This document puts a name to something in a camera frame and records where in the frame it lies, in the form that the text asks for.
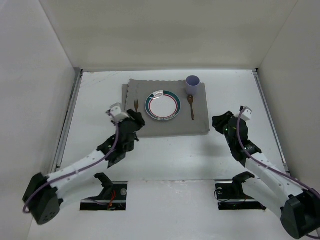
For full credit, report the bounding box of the brown wooden spoon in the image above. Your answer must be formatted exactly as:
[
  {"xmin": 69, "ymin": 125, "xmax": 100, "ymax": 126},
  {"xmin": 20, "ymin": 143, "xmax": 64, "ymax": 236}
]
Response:
[{"xmin": 187, "ymin": 95, "xmax": 195, "ymax": 121}]

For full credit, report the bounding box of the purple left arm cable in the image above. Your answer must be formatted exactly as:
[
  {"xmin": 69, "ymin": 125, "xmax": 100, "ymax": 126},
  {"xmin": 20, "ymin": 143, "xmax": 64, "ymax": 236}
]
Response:
[{"xmin": 22, "ymin": 112, "xmax": 121, "ymax": 214}]

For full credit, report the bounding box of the aluminium frame rail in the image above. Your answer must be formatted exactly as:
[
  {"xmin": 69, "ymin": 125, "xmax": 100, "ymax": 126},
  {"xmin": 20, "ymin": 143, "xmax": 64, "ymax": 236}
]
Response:
[
  {"xmin": 252, "ymin": 68, "xmax": 291, "ymax": 176},
  {"xmin": 49, "ymin": 67, "xmax": 83, "ymax": 173}
]

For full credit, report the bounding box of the grey cloth placemat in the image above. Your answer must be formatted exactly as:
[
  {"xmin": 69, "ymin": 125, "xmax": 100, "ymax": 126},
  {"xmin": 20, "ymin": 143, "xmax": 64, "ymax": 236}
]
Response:
[{"xmin": 122, "ymin": 79, "xmax": 210, "ymax": 138}]

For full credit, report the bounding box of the brown wooden fork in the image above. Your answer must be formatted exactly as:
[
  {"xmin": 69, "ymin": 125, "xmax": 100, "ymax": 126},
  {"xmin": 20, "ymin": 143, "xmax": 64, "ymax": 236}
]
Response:
[{"xmin": 134, "ymin": 99, "xmax": 139, "ymax": 113}]

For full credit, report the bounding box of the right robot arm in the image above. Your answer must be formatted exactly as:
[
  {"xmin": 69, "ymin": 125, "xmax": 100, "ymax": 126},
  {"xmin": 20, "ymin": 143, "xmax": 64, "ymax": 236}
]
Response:
[{"xmin": 212, "ymin": 107, "xmax": 320, "ymax": 240}]

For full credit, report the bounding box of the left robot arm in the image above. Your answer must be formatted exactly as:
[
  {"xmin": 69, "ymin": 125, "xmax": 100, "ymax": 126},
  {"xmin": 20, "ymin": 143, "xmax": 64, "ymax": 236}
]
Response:
[{"xmin": 22, "ymin": 107, "xmax": 145, "ymax": 225}]

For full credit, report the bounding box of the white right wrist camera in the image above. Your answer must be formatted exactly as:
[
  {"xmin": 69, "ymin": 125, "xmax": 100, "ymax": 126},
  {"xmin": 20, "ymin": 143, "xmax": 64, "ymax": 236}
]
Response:
[{"xmin": 239, "ymin": 106, "xmax": 252, "ymax": 122}]

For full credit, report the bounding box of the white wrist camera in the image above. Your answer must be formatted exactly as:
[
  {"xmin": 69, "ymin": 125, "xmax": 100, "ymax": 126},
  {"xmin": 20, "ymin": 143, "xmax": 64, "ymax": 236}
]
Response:
[
  {"xmin": 239, "ymin": 106, "xmax": 252, "ymax": 122},
  {"xmin": 106, "ymin": 102, "xmax": 130, "ymax": 123}
]

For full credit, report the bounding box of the left aluminium frame rail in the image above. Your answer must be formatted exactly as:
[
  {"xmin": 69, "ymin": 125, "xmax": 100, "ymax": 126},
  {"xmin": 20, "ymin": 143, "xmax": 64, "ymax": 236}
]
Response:
[{"xmin": 49, "ymin": 67, "xmax": 83, "ymax": 173}]

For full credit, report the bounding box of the lilac plastic cup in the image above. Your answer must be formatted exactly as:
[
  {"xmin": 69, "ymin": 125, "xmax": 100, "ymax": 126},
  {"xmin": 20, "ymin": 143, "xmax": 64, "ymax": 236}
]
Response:
[{"xmin": 185, "ymin": 75, "xmax": 201, "ymax": 95}]

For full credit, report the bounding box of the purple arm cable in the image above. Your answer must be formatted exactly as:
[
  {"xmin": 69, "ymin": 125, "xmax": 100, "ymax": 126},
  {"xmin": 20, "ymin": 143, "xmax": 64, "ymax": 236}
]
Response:
[
  {"xmin": 22, "ymin": 112, "xmax": 121, "ymax": 214},
  {"xmin": 236, "ymin": 109, "xmax": 320, "ymax": 238}
]

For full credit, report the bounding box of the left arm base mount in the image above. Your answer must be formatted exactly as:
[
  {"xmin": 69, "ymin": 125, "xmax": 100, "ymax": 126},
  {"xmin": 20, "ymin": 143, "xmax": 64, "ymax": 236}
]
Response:
[{"xmin": 79, "ymin": 181, "xmax": 128, "ymax": 211}]

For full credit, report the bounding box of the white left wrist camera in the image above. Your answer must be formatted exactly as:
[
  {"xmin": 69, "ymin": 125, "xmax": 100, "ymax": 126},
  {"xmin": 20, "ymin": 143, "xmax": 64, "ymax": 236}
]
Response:
[{"xmin": 106, "ymin": 102, "xmax": 130, "ymax": 123}]

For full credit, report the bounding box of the white plate with green rim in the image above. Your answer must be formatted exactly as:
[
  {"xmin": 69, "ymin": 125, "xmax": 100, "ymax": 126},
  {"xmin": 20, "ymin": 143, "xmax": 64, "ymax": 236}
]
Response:
[{"xmin": 144, "ymin": 90, "xmax": 181, "ymax": 122}]

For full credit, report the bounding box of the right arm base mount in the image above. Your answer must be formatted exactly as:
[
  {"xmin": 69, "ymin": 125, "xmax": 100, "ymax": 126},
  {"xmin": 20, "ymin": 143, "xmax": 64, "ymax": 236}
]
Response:
[{"xmin": 214, "ymin": 181, "xmax": 267, "ymax": 211}]

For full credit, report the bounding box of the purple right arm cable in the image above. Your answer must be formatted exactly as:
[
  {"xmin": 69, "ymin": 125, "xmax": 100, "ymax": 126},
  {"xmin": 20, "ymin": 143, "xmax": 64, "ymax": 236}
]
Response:
[{"xmin": 236, "ymin": 109, "xmax": 320, "ymax": 238}]

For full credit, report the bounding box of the right aluminium frame rail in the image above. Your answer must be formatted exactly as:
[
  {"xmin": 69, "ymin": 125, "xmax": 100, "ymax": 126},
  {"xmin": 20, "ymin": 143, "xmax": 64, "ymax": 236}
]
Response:
[{"xmin": 252, "ymin": 68, "xmax": 291, "ymax": 176}]

